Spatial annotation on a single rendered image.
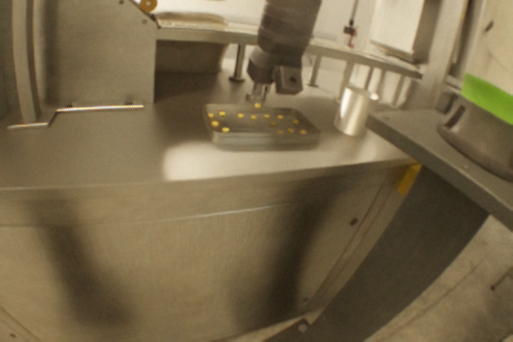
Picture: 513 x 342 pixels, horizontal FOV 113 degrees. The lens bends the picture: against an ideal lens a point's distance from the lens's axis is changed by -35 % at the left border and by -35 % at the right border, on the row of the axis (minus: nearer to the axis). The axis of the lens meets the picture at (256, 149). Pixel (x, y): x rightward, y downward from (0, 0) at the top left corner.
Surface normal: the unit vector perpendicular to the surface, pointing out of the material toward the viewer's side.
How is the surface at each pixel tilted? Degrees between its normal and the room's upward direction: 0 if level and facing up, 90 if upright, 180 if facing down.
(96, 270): 90
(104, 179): 0
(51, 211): 90
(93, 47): 90
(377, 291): 90
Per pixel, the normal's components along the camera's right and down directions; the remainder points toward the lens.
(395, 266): -0.83, 0.14
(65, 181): 0.18, -0.85
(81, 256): 0.36, 0.52
